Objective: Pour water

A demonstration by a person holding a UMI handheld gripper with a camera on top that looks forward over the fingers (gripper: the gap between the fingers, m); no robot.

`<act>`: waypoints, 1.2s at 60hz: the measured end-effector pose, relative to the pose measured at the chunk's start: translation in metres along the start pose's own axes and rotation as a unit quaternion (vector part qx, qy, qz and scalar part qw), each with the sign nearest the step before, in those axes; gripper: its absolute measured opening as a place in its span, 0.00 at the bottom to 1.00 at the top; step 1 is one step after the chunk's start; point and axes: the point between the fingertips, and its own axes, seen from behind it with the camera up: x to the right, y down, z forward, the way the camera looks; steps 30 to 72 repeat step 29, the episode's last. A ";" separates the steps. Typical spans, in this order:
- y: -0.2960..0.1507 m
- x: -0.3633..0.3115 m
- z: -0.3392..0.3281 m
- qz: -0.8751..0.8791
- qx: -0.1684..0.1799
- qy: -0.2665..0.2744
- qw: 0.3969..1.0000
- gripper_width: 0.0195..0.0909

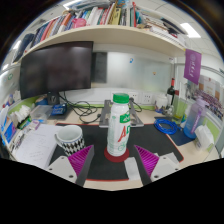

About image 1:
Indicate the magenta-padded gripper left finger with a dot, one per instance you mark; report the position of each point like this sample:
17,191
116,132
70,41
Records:
60,166

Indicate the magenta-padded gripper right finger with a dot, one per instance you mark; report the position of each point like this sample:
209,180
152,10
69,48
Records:
165,166

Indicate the white bottle with green cap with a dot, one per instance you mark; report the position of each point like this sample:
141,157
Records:
118,130

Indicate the purple translucent water jug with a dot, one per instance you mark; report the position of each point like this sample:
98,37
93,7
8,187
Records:
195,118

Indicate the black white checkered mug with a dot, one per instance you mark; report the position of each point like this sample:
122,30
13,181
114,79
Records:
71,140

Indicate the black desk mat red edge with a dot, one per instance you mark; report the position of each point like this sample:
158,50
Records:
150,140

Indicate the white paper notebook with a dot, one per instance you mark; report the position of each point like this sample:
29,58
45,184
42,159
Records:
36,146

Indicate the dark blue mouse pad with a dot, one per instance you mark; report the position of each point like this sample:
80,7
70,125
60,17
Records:
181,138

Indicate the small white paper note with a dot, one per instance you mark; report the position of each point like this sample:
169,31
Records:
132,168

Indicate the white tissue pack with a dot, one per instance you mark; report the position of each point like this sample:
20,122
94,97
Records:
204,138

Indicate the flat round red coaster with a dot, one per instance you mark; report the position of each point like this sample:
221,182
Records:
116,159

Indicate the grey metal laptop stand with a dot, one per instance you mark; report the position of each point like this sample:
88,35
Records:
136,118

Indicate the small blue box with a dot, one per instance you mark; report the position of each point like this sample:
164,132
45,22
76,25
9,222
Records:
58,110

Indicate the clear plastic box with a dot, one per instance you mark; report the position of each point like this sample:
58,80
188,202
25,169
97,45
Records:
41,112

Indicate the blue tissue box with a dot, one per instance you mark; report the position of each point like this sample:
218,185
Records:
8,128

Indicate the white jar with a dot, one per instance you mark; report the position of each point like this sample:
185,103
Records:
161,101

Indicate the white crumpled tissue pile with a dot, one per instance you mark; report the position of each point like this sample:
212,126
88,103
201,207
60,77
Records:
20,114

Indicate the dark wine bottle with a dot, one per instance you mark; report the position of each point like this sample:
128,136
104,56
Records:
171,93

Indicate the black computer monitor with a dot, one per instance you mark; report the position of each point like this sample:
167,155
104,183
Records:
56,70

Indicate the purple hanging banner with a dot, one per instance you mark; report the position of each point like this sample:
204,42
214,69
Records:
192,66

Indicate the white wall socket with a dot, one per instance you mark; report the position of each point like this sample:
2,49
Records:
134,96
147,98

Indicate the wall photo poster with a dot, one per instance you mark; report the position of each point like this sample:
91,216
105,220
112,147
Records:
208,93

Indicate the wall shelf with books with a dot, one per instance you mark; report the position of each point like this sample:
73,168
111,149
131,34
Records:
106,35

